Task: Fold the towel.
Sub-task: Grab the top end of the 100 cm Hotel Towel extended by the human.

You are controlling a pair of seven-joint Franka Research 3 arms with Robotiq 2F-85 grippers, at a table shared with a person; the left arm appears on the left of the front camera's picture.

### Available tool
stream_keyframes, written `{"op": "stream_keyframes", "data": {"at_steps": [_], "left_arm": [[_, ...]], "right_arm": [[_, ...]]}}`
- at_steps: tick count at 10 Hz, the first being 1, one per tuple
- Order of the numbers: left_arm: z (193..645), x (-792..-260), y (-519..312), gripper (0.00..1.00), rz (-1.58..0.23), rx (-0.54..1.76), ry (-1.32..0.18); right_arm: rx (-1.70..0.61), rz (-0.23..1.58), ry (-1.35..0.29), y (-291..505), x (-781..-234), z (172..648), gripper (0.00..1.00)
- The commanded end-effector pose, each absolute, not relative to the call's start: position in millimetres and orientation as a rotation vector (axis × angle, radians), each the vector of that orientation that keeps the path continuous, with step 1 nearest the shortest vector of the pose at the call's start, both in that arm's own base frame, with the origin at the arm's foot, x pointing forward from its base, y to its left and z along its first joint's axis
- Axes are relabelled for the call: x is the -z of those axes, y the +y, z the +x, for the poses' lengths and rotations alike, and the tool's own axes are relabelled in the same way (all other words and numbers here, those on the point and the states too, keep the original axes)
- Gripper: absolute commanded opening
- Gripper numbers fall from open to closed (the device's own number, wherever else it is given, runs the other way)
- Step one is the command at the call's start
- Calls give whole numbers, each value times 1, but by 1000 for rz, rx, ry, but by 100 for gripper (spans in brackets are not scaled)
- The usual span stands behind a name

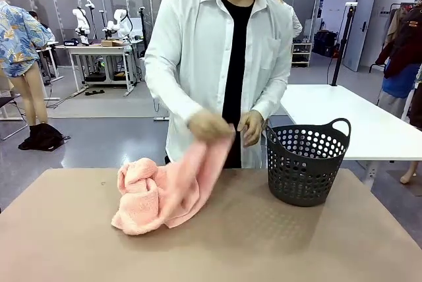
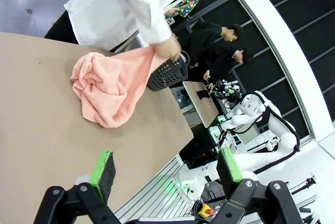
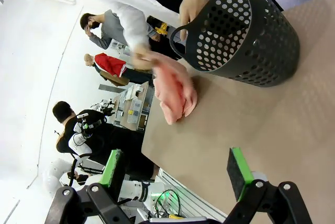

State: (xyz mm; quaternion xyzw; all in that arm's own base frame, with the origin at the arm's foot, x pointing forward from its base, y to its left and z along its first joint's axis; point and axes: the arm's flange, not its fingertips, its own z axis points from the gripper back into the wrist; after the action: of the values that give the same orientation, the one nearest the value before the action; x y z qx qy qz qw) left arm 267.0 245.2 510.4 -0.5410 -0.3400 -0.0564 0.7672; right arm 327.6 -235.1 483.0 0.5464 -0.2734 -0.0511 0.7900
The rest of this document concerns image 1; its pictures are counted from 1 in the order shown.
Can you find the dark grey perforated laundry basket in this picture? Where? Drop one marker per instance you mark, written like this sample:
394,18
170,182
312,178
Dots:
296,189

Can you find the person's left hand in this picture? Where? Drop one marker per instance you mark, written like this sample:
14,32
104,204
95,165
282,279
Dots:
254,127

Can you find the grey background workbench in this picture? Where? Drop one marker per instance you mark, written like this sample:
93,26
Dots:
99,49

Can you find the black bags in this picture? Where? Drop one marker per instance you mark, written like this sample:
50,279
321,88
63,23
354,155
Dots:
324,43

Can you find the low white shoe shelf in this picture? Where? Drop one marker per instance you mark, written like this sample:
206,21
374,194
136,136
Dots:
301,54

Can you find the small white side desk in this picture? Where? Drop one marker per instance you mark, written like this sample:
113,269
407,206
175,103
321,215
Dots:
49,61

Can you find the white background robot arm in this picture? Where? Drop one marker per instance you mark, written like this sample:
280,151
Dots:
118,23

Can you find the black box with white lettering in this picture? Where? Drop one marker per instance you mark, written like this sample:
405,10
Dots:
71,43

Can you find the white background robot with stand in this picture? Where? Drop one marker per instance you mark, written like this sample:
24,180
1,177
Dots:
82,21

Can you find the black folding chair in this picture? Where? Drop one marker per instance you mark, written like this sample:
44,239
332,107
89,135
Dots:
10,107

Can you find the large white table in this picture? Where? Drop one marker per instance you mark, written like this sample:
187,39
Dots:
362,124

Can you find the person's right hand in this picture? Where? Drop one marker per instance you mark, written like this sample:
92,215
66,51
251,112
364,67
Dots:
209,125

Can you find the pink terry towel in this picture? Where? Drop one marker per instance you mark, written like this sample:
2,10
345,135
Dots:
148,203

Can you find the beige mannequin leg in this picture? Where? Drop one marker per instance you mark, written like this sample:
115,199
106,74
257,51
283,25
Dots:
409,173

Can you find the clothes rack with garments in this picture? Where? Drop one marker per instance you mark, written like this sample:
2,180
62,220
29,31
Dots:
400,48

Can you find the beige mannequin with cap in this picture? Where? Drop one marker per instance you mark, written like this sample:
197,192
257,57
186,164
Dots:
34,97

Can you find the person in white shirt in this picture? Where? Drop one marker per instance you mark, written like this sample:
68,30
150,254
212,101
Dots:
198,48

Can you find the person's left forearm white sleeve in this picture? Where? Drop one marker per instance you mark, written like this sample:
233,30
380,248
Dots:
272,97

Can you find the blue floral shirt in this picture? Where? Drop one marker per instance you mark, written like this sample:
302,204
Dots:
16,38

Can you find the white hoodie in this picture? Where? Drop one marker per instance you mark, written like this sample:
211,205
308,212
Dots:
295,21

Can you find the black clothes pile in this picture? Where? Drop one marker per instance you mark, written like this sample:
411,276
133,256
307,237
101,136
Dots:
43,138

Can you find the person's right forearm white sleeve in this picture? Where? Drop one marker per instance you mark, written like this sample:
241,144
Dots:
171,101

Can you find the cardboard box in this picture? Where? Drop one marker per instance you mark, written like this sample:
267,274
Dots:
111,43

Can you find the grey open door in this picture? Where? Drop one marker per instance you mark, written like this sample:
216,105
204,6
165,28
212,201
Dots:
359,25

